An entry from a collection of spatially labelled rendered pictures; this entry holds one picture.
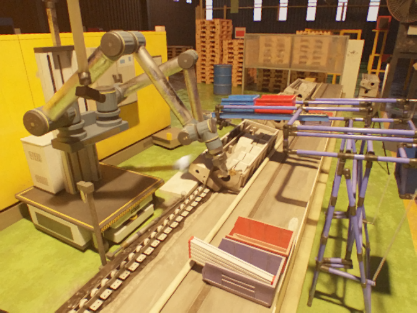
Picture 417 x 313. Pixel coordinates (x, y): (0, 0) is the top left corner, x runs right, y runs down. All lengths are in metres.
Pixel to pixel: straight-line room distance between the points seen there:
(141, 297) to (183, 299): 0.19
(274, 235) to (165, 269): 0.60
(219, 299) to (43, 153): 2.17
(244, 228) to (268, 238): 0.14
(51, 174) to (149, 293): 1.93
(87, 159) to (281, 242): 2.26
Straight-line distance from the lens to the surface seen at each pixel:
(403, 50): 8.37
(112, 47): 1.86
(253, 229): 1.62
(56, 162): 3.08
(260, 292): 1.33
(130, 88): 2.98
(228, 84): 8.89
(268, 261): 1.44
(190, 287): 1.44
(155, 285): 1.47
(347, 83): 7.91
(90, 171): 3.27
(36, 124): 2.32
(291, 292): 1.69
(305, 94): 4.86
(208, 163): 2.04
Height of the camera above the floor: 1.84
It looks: 24 degrees down
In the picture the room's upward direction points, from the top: straight up
